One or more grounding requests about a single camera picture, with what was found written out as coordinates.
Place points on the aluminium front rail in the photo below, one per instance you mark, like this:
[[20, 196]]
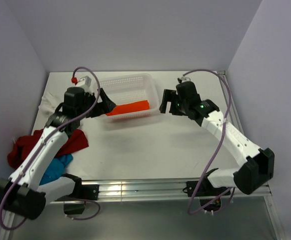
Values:
[[112, 190]]

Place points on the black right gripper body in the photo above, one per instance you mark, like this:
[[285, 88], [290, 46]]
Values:
[[172, 96]]

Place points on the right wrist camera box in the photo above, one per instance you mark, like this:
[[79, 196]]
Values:
[[183, 79]]

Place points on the aluminium rail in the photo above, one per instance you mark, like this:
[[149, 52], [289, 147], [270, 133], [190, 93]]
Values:
[[112, 190], [268, 204]]

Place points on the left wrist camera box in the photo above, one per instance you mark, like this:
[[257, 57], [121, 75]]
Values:
[[84, 82]]

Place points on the aluminium right side rail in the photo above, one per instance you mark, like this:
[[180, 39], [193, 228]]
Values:
[[268, 204]]

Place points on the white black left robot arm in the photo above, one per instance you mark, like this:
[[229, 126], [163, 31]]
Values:
[[22, 192]]

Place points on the white plastic mesh basket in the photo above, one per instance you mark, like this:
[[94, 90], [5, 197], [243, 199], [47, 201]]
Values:
[[128, 89]]

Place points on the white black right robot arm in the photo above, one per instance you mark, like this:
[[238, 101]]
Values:
[[255, 165]]

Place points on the dark red t shirt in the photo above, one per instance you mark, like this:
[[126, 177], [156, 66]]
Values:
[[24, 145]]

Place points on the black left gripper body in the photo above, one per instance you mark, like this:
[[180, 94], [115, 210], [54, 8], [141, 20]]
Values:
[[101, 108]]

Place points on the orange t shirt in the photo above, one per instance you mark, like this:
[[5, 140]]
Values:
[[130, 108]]

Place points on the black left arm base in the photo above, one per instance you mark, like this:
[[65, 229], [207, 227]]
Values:
[[76, 204]]

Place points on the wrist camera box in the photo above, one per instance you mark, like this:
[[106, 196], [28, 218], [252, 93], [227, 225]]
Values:
[[84, 82], [183, 79]]

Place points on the white t shirt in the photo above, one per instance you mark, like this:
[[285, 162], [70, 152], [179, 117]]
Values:
[[49, 103]]

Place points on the blue t shirt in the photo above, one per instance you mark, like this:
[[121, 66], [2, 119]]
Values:
[[55, 169]]

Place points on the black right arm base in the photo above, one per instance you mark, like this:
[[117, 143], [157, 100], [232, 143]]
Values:
[[205, 190]]

